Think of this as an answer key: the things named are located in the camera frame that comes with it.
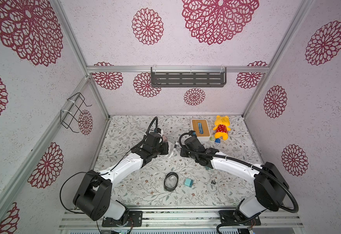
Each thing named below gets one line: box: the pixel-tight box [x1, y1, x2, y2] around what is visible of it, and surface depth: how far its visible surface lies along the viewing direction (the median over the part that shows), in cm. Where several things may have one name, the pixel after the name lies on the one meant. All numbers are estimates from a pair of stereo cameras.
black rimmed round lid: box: [163, 171, 179, 193], surface depth 87 cm
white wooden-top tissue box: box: [190, 118, 211, 143], surface depth 108 cm
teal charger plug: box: [184, 177, 194, 188], surface depth 86 cm
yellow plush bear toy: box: [212, 115, 231, 141], surface depth 108 cm
